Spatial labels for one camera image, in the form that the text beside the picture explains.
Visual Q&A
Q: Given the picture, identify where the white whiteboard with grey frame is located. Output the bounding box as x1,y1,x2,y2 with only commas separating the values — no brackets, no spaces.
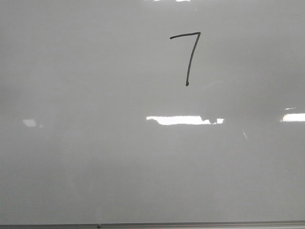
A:
0,0,305,224

